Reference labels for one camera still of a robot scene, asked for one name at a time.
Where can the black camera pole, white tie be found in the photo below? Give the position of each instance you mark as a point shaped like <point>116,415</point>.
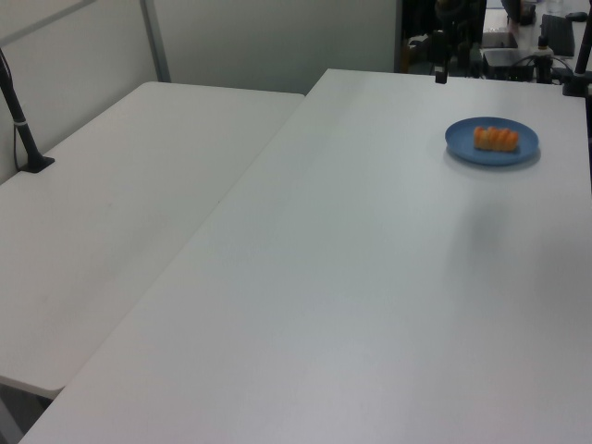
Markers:
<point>23,134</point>

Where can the orange glazed bread loaf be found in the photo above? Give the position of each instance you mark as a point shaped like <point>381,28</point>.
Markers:
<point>495,139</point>

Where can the black stand with knob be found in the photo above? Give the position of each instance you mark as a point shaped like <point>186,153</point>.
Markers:
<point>545,60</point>

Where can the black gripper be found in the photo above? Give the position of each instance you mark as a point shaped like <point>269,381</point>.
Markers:
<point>441,48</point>

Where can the black computer mouse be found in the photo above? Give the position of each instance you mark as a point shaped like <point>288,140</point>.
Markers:
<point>575,16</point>

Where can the blue round plate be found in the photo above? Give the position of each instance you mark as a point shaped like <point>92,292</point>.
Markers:
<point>462,139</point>

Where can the black electronics box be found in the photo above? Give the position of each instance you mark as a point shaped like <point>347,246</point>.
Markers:
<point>504,60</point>

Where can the grey metal partition post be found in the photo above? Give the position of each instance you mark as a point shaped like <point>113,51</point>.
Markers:
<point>155,41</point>

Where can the black clamped camera pole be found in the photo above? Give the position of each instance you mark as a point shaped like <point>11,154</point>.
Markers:
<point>580,60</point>

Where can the dark laptop computer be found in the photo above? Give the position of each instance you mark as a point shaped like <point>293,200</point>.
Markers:
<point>557,34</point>

